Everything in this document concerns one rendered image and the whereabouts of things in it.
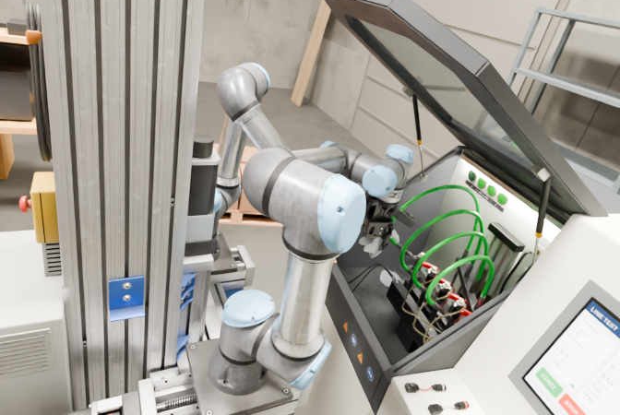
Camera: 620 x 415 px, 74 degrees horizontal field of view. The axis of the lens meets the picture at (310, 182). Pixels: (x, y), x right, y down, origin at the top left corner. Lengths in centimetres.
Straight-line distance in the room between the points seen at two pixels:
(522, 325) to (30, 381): 121
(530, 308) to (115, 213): 107
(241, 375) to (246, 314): 18
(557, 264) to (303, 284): 74
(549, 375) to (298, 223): 83
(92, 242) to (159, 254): 14
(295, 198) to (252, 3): 697
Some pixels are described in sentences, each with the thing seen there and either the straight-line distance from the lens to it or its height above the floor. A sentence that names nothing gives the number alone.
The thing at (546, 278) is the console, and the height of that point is 137.
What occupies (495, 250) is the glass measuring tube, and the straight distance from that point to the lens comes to 168.
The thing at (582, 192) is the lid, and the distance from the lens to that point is 122.
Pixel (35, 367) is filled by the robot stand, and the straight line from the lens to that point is 114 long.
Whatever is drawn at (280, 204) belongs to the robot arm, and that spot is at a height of 162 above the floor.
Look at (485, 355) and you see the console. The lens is 139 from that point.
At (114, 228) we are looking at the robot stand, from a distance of 95.
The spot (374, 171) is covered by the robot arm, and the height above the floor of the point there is 157.
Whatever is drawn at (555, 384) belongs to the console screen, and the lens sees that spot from 128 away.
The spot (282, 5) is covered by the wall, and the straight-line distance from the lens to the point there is 774.
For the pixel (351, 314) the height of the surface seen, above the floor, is 94.
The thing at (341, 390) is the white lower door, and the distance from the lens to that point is 169.
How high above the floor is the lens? 195
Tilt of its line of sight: 26 degrees down
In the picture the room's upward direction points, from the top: 13 degrees clockwise
